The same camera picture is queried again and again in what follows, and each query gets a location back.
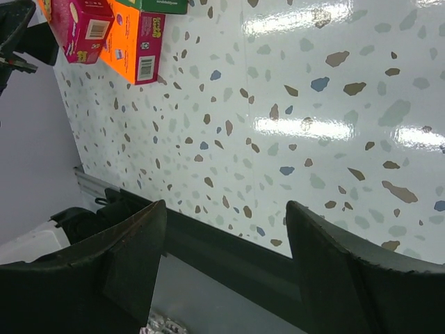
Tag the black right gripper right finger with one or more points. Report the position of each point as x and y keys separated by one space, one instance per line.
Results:
x=351 y=285

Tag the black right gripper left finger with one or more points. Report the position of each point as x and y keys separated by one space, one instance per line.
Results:
x=103 y=284

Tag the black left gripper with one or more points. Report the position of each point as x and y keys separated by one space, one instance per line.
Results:
x=18 y=37

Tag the orange magenta Scrub Mommy box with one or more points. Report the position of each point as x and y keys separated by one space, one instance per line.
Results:
x=133 y=46

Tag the Sponge Daddy box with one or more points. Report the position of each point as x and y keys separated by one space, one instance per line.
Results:
x=174 y=7

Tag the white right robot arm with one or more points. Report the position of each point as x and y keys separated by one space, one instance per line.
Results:
x=34 y=240

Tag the aluminium frame rail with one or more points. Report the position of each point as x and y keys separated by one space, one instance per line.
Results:
x=91 y=188

